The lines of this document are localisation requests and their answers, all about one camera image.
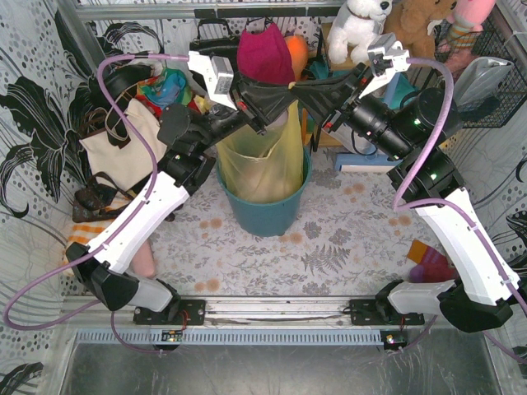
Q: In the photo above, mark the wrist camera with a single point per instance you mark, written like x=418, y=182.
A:
x=218, y=76
x=387, y=58

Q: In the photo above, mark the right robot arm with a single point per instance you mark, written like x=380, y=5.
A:
x=425, y=180

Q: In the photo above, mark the brown patterned bag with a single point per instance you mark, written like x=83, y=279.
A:
x=92, y=203

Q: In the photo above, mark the teal trash bin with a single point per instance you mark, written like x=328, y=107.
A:
x=269, y=219

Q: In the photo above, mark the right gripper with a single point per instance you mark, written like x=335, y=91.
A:
x=343, y=109

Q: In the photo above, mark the orange checkered towel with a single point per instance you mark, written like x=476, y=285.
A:
x=84, y=232

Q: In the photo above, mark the pink sponge roll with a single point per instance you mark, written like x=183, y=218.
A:
x=143, y=263

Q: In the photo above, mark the brown teddy bear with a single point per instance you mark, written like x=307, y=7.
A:
x=409, y=21

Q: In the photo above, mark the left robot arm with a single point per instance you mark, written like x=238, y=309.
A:
x=102, y=264

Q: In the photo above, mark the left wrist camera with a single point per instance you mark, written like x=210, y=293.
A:
x=218, y=76

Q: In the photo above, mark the silver foil pouch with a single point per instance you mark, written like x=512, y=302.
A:
x=480, y=78

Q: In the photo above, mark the pink plush toy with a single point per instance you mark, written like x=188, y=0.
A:
x=466, y=24

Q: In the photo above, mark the teal folded cloth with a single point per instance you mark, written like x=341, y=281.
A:
x=321, y=71

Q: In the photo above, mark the blue floor mop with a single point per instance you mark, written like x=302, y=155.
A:
x=361, y=155

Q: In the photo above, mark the red clothing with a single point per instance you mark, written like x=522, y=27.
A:
x=148, y=108

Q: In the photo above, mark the white plush dog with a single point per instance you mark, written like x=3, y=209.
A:
x=357, y=24

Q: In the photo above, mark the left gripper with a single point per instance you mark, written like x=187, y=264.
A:
x=244, y=107

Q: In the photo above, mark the orange plush toy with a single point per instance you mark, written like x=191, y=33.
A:
x=298, y=50

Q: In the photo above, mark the magenta cloth bag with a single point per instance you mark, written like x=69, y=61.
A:
x=265, y=57

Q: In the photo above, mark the black leather handbag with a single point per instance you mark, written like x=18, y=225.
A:
x=225, y=46

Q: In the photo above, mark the black round hat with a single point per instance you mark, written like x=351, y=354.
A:
x=117, y=82

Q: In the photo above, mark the black wire basket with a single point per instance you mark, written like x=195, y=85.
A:
x=500, y=106

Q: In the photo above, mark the yellow trash bag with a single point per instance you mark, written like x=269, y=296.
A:
x=264, y=167

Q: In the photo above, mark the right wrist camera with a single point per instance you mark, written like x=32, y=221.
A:
x=387, y=58

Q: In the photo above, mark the colorful printed cloth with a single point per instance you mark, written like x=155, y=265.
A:
x=170, y=87

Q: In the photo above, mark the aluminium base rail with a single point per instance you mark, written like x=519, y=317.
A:
x=253, y=321

